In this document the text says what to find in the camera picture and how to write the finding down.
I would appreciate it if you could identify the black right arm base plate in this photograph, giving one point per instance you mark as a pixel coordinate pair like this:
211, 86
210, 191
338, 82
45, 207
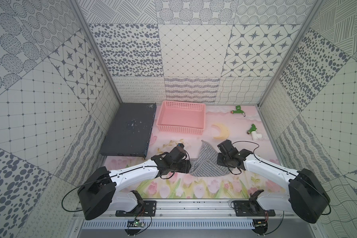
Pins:
245, 208

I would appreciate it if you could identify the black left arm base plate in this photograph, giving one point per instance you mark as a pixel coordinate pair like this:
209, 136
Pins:
148, 208

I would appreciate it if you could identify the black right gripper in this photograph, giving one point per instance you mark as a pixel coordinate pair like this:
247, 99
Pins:
219, 159

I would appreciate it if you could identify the green tap with brass thread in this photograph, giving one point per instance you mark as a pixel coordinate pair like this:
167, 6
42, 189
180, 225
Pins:
252, 129

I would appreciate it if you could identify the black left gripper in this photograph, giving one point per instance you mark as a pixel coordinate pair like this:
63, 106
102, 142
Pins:
182, 165

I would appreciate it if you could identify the grey striped square dishcloth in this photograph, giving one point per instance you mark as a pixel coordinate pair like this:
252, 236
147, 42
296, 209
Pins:
206, 163

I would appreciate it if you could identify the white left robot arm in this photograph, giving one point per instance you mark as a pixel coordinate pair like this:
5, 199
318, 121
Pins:
103, 189

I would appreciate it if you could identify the white plastic pipe elbow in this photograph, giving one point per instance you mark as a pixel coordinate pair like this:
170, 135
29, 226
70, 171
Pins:
256, 136

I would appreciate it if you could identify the small green circuit board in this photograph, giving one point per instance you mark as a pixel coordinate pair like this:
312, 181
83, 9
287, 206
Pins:
136, 223

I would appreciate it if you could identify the green tap with silver nozzle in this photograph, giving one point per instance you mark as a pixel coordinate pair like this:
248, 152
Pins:
238, 110

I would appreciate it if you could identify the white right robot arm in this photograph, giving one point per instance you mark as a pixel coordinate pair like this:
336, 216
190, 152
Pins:
303, 195

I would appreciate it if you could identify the pink perforated plastic basket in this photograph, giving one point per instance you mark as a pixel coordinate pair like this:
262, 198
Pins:
182, 117

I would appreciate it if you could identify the blue network switch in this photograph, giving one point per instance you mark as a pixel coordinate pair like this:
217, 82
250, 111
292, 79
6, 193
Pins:
130, 131

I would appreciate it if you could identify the aluminium mounting rail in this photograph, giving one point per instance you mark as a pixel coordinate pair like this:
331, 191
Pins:
182, 208

